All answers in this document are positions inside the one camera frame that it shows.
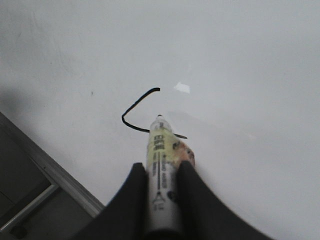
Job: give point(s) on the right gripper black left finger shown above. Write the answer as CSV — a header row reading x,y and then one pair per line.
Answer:
x,y
123,217

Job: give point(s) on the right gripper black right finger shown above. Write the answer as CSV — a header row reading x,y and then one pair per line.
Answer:
x,y
204,215

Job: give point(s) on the white whiteboard with frame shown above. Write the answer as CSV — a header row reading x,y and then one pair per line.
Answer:
x,y
239,78

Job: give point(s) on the white taped whiteboard marker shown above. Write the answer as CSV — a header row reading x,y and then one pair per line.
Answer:
x,y
165,153

